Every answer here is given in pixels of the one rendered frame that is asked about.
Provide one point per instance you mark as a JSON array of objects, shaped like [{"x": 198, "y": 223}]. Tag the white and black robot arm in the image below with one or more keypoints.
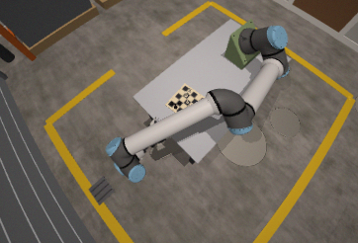
[{"x": 271, "y": 42}]

